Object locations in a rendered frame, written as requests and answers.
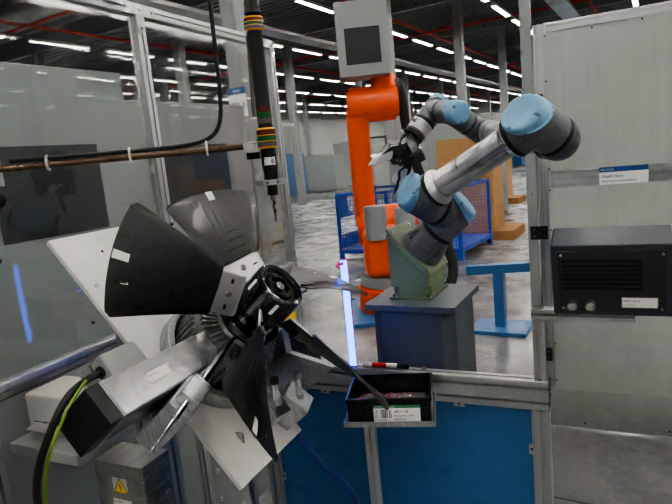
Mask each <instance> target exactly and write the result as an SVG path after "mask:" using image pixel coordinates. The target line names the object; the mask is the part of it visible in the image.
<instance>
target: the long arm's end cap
mask: <svg viewBox="0 0 672 504"><path fill-rule="evenodd" d="M123 417H124V416H123V414H122V413H121V412H120V410H119V409H118V408H117V406H116V405H115V404H114V402H113V401H112V400H111V399H110V397H109V396H108V395H107V393H106V392H105V391H104V389H103V388H102V387H101V385H100V384H99V383H96V384H94V385H92V386H90V387H88V388H86V389H84V390H83V392H82V393H81V394H80V395H79V396H78V398H77V399H76V400H75V401H74V403H73V404H72V405H71V406H70V408H69V409H68V410H67V416H66V418H65V420H64V422H63V425H62V427H61V429H60V431H61V432H62V433H63V435H64V436H65V437H66V439H67V440H68V441H69V443H70V444H71V445H72V447H73V448H74V449H75V451H76V452H77V454H78V455H79V456H80V457H83V456H85V455H86V454H88V453H90V452H91V451H93V450H94V449H95V448H96V447H97V446H98V445H99V444H100V442H101V441H102V440H103V439H104V438H105V437H106V436H107V435H108V434H109V432H110V431H111V430H112V429H113V428H114V427H115V426H116V425H117V424H118V423H119V421H120V420H121V419H122V418H123Z"/></svg>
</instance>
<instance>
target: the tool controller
mask: <svg viewBox="0 0 672 504"><path fill-rule="evenodd" d="M550 257H551V273H552V289H553V305H554V312H555V313H556V314H591V315H628V316H666V317H671V316H672V227H671V225H639V226H609V227H580V228H555V229H553V232H552V238H551V244H550Z"/></svg>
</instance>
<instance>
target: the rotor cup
mask: <svg viewBox="0 0 672 504"><path fill-rule="evenodd" d="M255 279H256V280H257V282H256V283H255V284H254V285H253V286H252V287H251V288H250V290H248V287H249V286H250V285H251V284H252V283H253V282H254V280H255ZM277 282H281V283H282V284H283V285H284V289H283V290H282V289H279V288H278V287H277V285H276V283H277ZM301 302H302V292H301V289H300V287H299V285H298V283H297V282H296V281H295V279H294V278H293V277H292V276H291V275H290V274H289V273H288V272H286V271H285V270H283V269H282V268H280V267H278V266H275V265H272V264H265V265H263V266H261V267H259V268H258V270H257V271H256V272H255V273H254V274H253V275H252V276H251V277H250V278H249V280H248V281H247V282H246V283H245V286H244V289H243V292H242V295H241V298H240V301H239V304H238V307H237V310H236V313H235V315H234V317H231V316H227V315H223V314H222V316H223V319H224V321H225V323H226V325H227V326H228V327H229V329H230V330H231V331H232V332H233V333H234V334H235V335H236V336H237V337H239V338H240V339H241V340H243V341H245V342H247V343H248V342H249V341H250V339H251V337H252V336H253V330H256V320H257V310H258V307H259V308H260V309H261V310H262V314H263V322H264V330H265V331H266V332H267V336H265V341H266V342H267V344H269V343H270V342H271V341H272V340H273V339H274V338H275V337H276V336H277V334H278V326H279V325H280V324H281V323H282V322H283V321H284V320H285V319H286V318H287V317H288V316H289V315H290V314H291V313H292V312H293V311H294V310H295V309H296V308H297V307H298V306H299V305H300V304H301ZM276 305H278V306H279V307H278V308H277V309H276V310H275V311H274V312H273V313H272V314H271V315H270V314H268V313H269V312H270V311H271V310H272V309H273V308H274V307H275V306H276Z"/></svg>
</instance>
